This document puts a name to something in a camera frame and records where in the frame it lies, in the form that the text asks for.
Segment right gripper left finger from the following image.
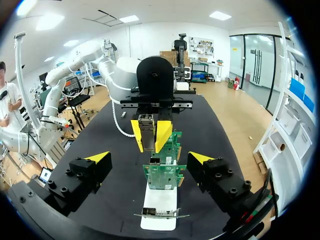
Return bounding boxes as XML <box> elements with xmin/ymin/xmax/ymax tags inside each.
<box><xmin>44</xmin><ymin>151</ymin><xmax>113</xmax><ymax>217</ymax></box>

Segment green circuit board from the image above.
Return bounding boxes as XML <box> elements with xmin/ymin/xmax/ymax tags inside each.
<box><xmin>142</xmin><ymin>157</ymin><xmax>188</xmax><ymax>191</ymax></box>
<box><xmin>159</xmin><ymin>129</ymin><xmax>185</xmax><ymax>166</ymax></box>
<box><xmin>133</xmin><ymin>207</ymin><xmax>190</xmax><ymax>221</ymax></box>

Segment white cable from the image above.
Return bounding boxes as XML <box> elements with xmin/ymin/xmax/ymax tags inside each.
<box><xmin>84</xmin><ymin>57</ymin><xmax>136</xmax><ymax>138</ymax></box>

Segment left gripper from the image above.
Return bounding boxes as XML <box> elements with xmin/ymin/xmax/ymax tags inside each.
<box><xmin>119</xmin><ymin>56</ymin><xmax>197</xmax><ymax>154</ymax></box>

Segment silver optical module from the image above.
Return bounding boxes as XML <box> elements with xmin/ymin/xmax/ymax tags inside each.
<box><xmin>138</xmin><ymin>113</ymin><xmax>155</xmax><ymax>152</ymax></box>

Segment white stand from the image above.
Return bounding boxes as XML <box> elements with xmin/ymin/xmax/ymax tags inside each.
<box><xmin>140</xmin><ymin>184</ymin><xmax>178</xmax><ymax>232</ymax></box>

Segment person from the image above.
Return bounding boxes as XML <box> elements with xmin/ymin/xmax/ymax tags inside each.
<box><xmin>0</xmin><ymin>60</ymin><xmax>24</xmax><ymax>136</ymax></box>

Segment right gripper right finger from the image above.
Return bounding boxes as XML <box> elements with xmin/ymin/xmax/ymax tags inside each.
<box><xmin>187</xmin><ymin>151</ymin><xmax>252</xmax><ymax>214</ymax></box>

